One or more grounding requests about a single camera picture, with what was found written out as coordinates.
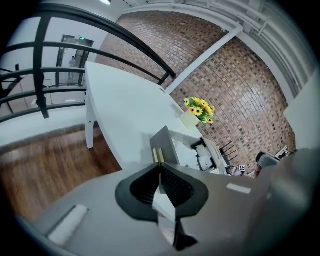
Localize white vertical pipe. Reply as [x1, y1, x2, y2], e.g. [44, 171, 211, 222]
[166, 23, 245, 95]

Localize black router with antennas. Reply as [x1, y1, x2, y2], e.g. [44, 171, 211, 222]
[219, 140, 240, 165]

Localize white square table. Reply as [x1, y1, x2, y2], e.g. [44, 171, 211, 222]
[84, 61, 227, 176]

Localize black metal railing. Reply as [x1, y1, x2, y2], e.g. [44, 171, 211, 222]
[0, 4, 177, 124]

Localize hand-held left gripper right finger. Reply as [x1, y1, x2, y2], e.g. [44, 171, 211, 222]
[160, 163, 275, 256]

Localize grey tray with white parts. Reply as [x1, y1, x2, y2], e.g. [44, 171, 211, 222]
[149, 125, 218, 173]

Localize black framed doorway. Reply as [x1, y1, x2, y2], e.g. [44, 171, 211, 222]
[55, 34, 95, 88]

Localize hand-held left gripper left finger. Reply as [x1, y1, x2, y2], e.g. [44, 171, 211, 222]
[32, 163, 174, 256]

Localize grey sliding box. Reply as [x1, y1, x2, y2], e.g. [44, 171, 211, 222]
[199, 136, 229, 176]

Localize crumpled white tissues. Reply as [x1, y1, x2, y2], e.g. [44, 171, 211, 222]
[171, 139, 216, 171]

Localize potted yellow flowers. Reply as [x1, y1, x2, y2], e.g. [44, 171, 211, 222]
[180, 96, 216, 130]

